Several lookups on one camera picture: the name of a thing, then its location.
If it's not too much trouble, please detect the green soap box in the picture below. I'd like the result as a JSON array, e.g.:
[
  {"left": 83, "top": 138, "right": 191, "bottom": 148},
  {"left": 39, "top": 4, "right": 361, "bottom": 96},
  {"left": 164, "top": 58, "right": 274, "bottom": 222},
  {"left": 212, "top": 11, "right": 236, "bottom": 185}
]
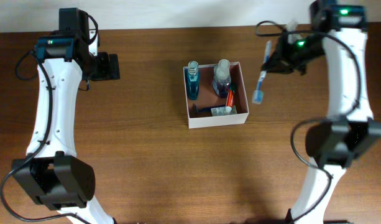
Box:
[{"left": 211, "top": 106, "right": 237, "bottom": 116}]

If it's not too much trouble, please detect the green toothpaste tube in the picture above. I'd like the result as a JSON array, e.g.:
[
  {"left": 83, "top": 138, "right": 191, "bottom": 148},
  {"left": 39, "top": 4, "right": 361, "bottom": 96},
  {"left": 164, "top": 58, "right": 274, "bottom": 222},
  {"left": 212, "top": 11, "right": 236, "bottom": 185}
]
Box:
[{"left": 225, "top": 84, "right": 236, "bottom": 114}]

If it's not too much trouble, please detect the blue white toothbrush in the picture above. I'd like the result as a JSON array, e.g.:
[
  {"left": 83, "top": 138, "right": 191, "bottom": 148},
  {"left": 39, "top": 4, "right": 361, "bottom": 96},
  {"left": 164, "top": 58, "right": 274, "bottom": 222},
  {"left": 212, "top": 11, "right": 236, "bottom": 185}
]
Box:
[{"left": 252, "top": 40, "right": 272, "bottom": 105}]

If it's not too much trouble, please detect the blue Listerine mouthwash bottle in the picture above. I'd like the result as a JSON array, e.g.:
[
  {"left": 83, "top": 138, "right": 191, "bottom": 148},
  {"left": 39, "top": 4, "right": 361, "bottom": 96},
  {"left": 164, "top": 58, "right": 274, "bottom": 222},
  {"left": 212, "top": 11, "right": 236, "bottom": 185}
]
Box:
[{"left": 186, "top": 61, "right": 200, "bottom": 100}]

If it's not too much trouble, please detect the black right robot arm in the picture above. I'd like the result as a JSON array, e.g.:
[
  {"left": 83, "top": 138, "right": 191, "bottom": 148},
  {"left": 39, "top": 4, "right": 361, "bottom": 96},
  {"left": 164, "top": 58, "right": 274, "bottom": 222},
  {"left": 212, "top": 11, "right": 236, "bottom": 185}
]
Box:
[{"left": 261, "top": 0, "right": 381, "bottom": 223}]

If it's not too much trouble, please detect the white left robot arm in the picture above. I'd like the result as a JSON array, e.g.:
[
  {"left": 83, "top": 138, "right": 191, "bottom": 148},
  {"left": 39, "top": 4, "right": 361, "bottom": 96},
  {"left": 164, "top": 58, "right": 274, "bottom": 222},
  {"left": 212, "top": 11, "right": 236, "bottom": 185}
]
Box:
[{"left": 10, "top": 8, "right": 120, "bottom": 223}]

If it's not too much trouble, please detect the purple pump soap bottle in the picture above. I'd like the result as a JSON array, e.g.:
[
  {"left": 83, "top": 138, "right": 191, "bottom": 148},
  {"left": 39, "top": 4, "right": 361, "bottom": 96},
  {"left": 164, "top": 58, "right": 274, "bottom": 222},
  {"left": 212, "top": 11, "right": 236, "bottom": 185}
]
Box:
[{"left": 212, "top": 59, "right": 231, "bottom": 98}]

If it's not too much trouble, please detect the pink open box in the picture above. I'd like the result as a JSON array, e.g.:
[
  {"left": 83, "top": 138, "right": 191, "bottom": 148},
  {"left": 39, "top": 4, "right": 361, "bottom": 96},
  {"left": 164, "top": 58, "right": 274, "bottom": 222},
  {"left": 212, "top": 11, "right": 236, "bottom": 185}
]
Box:
[{"left": 185, "top": 62, "right": 249, "bottom": 129}]

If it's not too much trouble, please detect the blue disposable razor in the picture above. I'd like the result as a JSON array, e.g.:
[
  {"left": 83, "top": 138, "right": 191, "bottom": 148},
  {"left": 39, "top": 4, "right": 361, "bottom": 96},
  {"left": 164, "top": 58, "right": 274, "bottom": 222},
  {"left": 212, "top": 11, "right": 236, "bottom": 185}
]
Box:
[{"left": 190, "top": 104, "right": 212, "bottom": 118}]

